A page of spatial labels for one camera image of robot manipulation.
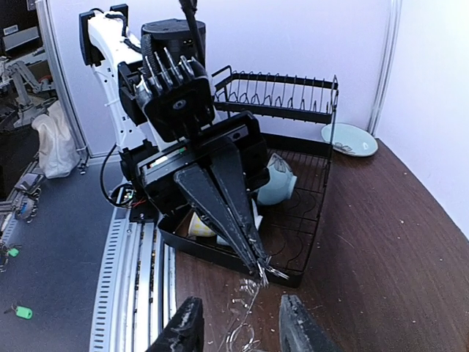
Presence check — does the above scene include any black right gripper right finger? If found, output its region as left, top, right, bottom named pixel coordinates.
left=279, top=295, right=341, bottom=352

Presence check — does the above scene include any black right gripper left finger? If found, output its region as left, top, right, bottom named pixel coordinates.
left=147, top=296, right=204, bottom=352

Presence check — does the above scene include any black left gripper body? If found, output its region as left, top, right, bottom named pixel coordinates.
left=135, top=58, right=270, bottom=213

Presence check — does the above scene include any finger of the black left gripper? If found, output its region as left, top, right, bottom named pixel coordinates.
left=210, top=143, right=267, bottom=264
left=174, top=165, right=259, bottom=274

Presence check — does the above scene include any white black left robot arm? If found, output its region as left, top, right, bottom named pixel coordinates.
left=78, top=1, right=270, bottom=276

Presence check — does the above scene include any yellow patterned bowl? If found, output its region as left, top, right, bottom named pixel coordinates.
left=188, top=212, right=216, bottom=238

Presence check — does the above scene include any light green celadon bowl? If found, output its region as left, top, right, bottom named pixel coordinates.
left=257, top=153, right=298, bottom=206

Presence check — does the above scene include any white plastic bag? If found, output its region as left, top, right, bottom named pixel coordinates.
left=32, top=101, right=80, bottom=179

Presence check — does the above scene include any green key tag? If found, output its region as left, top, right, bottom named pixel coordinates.
left=4, top=304, right=33, bottom=320

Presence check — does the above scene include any aluminium front rail frame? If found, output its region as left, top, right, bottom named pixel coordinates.
left=89, top=216, right=176, bottom=351

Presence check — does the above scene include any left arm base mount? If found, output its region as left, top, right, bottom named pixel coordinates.
left=108, top=183, right=160, bottom=224

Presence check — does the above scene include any black wire dish rack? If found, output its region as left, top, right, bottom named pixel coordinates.
left=158, top=65, right=339, bottom=289

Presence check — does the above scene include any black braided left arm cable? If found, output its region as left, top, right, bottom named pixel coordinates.
left=178, top=0, right=206, bottom=63

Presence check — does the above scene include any aluminium corner post left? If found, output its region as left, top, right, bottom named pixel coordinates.
left=35, top=0, right=89, bottom=160

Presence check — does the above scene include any aluminium corner post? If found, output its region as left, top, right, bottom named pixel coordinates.
left=366, top=0, right=403, bottom=136
left=35, top=0, right=89, bottom=160

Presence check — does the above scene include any aluminium corner post right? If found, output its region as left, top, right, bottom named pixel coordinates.
left=366, top=0, right=403, bottom=136

